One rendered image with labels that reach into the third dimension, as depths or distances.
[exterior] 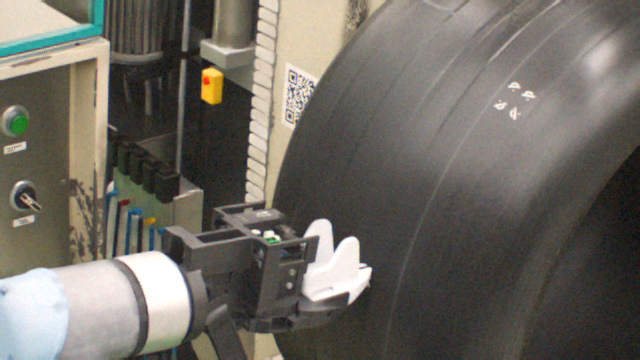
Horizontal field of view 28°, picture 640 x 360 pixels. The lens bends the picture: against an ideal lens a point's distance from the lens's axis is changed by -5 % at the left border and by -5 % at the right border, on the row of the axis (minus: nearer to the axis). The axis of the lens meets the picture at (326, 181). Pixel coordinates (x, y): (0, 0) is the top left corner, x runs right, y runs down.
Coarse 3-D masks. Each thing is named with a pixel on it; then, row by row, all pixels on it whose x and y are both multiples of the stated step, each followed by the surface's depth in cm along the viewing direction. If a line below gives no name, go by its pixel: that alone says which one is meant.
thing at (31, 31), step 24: (0, 0) 140; (24, 0) 142; (48, 0) 144; (72, 0) 147; (96, 0) 148; (0, 24) 141; (24, 24) 143; (48, 24) 146; (72, 24) 148; (96, 24) 149; (0, 48) 142; (24, 48) 144
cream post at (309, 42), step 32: (288, 0) 147; (320, 0) 143; (352, 0) 139; (384, 0) 142; (288, 32) 149; (320, 32) 145; (352, 32) 141; (320, 64) 146; (288, 128) 153; (256, 352) 169
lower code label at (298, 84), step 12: (288, 72) 150; (300, 72) 149; (288, 84) 151; (300, 84) 149; (312, 84) 148; (288, 96) 151; (300, 96) 150; (288, 108) 152; (300, 108) 150; (288, 120) 152
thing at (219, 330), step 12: (216, 312) 102; (228, 312) 103; (216, 324) 103; (228, 324) 104; (204, 336) 104; (216, 336) 103; (228, 336) 104; (204, 348) 106; (216, 348) 104; (228, 348) 105; (240, 348) 106
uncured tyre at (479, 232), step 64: (448, 0) 120; (512, 0) 118; (576, 0) 116; (384, 64) 119; (448, 64) 115; (512, 64) 112; (576, 64) 111; (320, 128) 121; (384, 128) 116; (448, 128) 112; (512, 128) 109; (576, 128) 109; (320, 192) 120; (384, 192) 114; (448, 192) 110; (512, 192) 109; (576, 192) 110; (384, 256) 114; (448, 256) 110; (512, 256) 109; (576, 256) 163; (384, 320) 115; (448, 320) 111; (512, 320) 112; (576, 320) 160
